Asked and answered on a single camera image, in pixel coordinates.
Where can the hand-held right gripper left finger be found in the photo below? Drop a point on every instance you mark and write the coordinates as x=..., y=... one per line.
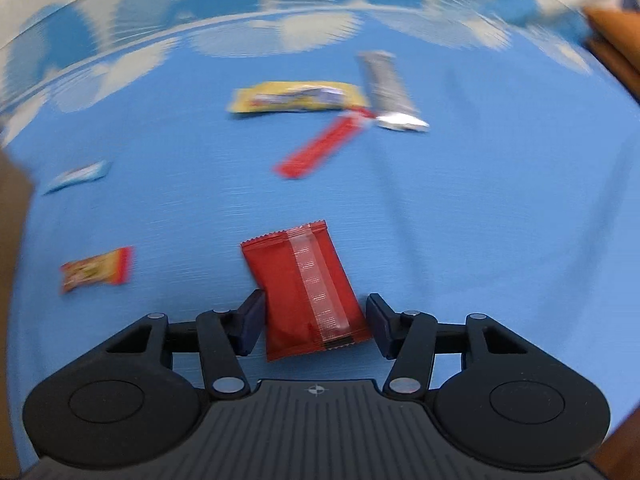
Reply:
x=250, y=325

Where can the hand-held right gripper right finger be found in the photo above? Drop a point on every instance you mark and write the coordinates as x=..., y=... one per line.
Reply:
x=380, y=325

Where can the red snack packet clear strip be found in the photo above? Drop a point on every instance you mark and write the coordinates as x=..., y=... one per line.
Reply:
x=295, y=300

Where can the small red yellow snack packet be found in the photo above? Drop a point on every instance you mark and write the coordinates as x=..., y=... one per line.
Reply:
x=95, y=270

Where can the red stick sachet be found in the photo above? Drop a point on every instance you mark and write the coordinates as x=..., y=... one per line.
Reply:
x=320, y=145

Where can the light blue stick packet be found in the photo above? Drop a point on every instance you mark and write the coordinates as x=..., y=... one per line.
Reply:
x=80, y=175

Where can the yellow candy packet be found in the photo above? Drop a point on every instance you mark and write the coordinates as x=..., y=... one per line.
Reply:
x=280, y=99

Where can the silver stick sachet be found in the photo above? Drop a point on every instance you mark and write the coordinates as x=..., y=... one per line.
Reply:
x=387, y=90

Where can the blue fan printed blanket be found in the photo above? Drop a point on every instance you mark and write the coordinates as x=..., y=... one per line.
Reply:
x=450, y=210

